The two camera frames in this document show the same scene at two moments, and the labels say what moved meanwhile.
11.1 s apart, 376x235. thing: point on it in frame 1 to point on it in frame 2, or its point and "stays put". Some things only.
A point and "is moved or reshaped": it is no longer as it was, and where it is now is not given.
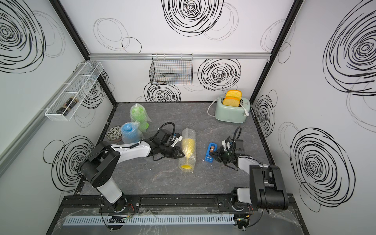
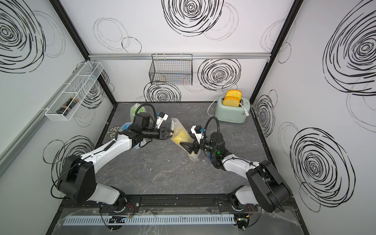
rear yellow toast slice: x=234 y=93 stays put
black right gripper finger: x=216 y=155 to x=189 y=147
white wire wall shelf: x=65 y=105 stays put
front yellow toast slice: x=231 y=101 stays put
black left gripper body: x=167 y=150 to x=153 y=133
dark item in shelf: x=61 y=110 stays put
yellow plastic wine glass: x=188 y=145 is moved or reshaped
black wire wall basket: x=174 y=69 stays put
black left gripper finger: x=177 y=152 to x=163 y=133
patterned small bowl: x=114 y=133 stays put
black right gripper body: x=226 y=156 to x=207 y=148
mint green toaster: x=231 y=114 stays put
